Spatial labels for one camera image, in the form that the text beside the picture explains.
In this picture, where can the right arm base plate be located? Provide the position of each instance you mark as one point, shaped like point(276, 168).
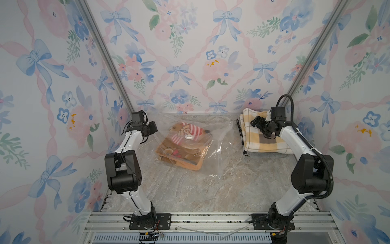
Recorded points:
point(262, 221)

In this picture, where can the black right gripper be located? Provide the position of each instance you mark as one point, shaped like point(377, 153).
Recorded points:
point(258, 125)

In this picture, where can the orange cream striped blanket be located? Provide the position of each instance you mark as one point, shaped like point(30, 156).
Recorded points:
point(253, 140)

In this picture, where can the white round bag valve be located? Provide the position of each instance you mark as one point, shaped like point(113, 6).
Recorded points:
point(189, 137)

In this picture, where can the aluminium corner post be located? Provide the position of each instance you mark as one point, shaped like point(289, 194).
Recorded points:
point(102, 47)
point(324, 35)

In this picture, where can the right aluminium corner post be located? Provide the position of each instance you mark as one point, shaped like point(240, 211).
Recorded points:
point(324, 35)

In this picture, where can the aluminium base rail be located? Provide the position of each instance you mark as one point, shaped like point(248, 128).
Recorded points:
point(210, 228)

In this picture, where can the clear plastic vacuum bag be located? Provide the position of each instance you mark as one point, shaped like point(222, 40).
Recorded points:
point(220, 126)

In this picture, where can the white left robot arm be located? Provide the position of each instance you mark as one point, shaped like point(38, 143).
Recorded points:
point(124, 175)

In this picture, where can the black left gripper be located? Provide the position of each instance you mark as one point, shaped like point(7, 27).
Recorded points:
point(154, 129)

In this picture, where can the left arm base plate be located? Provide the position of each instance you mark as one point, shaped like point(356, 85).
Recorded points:
point(151, 221)

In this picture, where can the left aluminium corner post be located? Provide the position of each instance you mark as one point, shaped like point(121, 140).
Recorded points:
point(102, 47)

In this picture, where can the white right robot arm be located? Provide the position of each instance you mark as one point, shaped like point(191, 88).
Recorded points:
point(312, 177)

